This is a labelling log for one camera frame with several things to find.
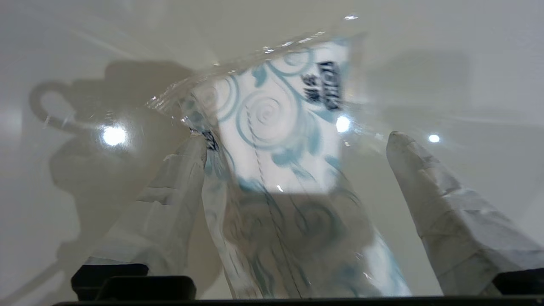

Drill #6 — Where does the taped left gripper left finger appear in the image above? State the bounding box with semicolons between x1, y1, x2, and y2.
85;134;209;276

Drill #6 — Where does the blue patterned tissue pack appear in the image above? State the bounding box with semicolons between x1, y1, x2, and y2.
147;32;413;299

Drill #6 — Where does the white glossy cabinet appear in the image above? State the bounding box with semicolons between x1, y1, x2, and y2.
0;0;544;300

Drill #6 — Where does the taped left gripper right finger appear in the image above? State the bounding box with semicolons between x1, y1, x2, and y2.
386;131;544;297

